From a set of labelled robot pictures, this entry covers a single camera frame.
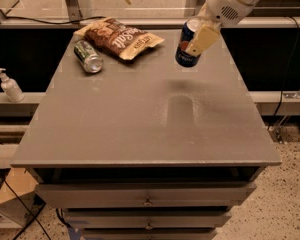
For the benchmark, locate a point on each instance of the cardboard box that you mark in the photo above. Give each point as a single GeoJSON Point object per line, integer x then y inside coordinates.
{"type": "Point", "coordinates": [16, 198]}

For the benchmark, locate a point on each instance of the brown chip bag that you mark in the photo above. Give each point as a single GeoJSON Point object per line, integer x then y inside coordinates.
{"type": "Point", "coordinates": [124, 41]}

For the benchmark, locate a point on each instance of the bottom grey drawer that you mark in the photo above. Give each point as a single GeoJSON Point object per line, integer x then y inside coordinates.
{"type": "Point", "coordinates": [154, 234]}

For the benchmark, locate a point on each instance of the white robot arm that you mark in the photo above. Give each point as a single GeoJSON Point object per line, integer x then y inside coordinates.
{"type": "Point", "coordinates": [214, 15]}

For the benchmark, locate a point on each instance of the white pump soap bottle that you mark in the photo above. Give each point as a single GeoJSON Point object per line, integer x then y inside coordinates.
{"type": "Point", "coordinates": [10, 87]}

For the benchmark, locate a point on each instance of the green silver soda can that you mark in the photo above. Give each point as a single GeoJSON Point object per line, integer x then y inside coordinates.
{"type": "Point", "coordinates": [90, 59]}

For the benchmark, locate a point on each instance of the top grey drawer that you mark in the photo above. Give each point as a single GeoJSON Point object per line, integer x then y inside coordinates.
{"type": "Point", "coordinates": [144, 195]}

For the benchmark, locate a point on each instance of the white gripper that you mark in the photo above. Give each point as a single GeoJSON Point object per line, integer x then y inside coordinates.
{"type": "Point", "coordinates": [221, 8]}

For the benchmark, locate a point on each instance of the middle grey drawer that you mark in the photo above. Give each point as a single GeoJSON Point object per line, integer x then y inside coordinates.
{"type": "Point", "coordinates": [146, 219]}

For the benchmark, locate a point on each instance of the grey drawer cabinet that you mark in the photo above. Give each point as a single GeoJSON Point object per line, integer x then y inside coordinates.
{"type": "Point", "coordinates": [149, 121]}

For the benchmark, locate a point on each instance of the blue pepsi can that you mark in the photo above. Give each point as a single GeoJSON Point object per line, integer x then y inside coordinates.
{"type": "Point", "coordinates": [188, 30]}

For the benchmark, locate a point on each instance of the grey drawer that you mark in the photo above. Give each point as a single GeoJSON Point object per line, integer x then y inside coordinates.
{"type": "Point", "coordinates": [144, 195]}
{"type": "Point", "coordinates": [154, 234]}
{"type": "Point", "coordinates": [146, 219]}

